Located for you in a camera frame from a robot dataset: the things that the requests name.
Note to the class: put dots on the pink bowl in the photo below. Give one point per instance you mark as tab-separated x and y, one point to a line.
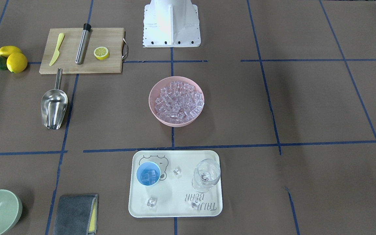
155	91

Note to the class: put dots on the metal ice scoop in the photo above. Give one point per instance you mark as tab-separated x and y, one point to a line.
54	104

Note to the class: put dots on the clear ice cubes pile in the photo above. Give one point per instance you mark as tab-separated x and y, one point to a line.
178	102

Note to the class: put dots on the ice cube near cup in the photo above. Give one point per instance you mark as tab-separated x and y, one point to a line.
177	172

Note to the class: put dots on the blue plastic cup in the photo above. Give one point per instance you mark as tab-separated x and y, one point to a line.
147	165

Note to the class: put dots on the ice cubes in cup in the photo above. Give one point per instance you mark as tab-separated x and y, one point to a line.
149	177

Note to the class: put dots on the ice cube near glass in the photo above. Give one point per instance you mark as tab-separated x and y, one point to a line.
195	204

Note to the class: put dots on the ice cube tray front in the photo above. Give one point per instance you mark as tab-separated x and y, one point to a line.
151	203

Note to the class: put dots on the clear wine glass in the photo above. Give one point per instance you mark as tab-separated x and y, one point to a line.
206	175

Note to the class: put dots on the cream bear tray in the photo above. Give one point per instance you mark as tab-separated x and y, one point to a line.
173	194

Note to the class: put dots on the lemon slice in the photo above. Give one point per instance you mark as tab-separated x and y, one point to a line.
101	53

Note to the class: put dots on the metal rod black tip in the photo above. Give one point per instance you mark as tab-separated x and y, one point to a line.
83	44

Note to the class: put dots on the wooden cutting board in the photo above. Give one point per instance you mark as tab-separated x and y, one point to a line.
111	38

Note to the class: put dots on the grey folded cloth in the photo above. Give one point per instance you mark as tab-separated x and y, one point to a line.
77	215

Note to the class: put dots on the yellow plastic knife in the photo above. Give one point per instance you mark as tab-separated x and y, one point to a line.
56	53

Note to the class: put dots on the yellow lemon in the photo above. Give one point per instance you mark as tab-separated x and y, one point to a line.
16	62
6	51

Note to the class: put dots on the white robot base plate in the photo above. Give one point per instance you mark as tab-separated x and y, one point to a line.
171	23

